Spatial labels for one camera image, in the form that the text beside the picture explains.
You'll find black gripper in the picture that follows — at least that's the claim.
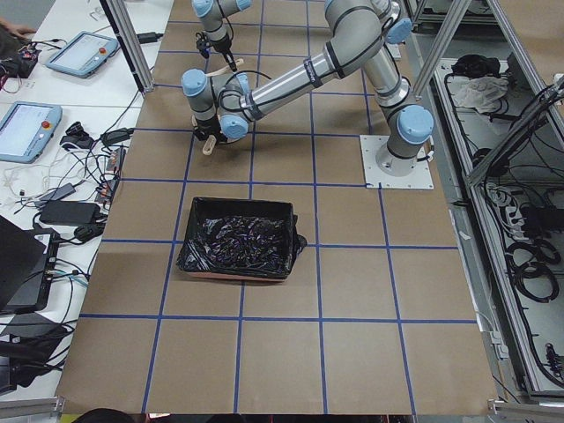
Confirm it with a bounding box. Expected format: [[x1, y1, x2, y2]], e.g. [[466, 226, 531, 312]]
[[192, 118, 227, 144], [211, 37, 236, 66]]

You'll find beige plastic dustpan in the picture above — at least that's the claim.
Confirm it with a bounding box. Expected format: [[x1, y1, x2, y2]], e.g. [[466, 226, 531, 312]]
[[202, 135, 217, 156]]

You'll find beige hand brush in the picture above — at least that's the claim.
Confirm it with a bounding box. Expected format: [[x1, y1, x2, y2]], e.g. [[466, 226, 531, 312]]
[[206, 58, 244, 77]]

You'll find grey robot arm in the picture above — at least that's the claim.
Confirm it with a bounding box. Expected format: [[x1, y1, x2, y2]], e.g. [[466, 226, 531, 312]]
[[191, 0, 412, 71], [181, 1, 434, 171]]

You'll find bin with black liner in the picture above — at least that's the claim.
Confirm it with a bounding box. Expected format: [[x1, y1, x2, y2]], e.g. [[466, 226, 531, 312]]
[[176, 197, 308, 282]]

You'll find far blue teach pendant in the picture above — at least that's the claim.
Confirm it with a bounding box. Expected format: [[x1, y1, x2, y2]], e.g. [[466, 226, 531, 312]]
[[45, 31, 119, 78]]

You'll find blue teach pendant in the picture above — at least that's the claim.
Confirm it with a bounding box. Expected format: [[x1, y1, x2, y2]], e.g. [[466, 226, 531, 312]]
[[1, 101, 63, 164], [45, 31, 119, 78]]

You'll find black power adapter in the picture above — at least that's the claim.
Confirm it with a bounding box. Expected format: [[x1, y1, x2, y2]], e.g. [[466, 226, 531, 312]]
[[39, 201, 100, 226]]

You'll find near blue teach pendant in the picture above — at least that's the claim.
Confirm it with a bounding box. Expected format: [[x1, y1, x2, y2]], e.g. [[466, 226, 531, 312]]
[[1, 101, 63, 164]]

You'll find black laptop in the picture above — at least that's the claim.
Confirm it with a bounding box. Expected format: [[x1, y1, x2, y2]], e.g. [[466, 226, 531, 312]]
[[1, 218, 59, 315]]

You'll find white crumpled cloth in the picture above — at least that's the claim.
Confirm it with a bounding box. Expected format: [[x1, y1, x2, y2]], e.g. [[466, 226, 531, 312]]
[[453, 77, 508, 114]]

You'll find aluminium frame post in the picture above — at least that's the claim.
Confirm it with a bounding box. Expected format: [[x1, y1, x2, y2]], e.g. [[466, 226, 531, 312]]
[[100, 0, 154, 95]]

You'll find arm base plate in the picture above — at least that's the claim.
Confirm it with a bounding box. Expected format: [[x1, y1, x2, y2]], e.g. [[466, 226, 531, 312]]
[[360, 135, 434, 190]]

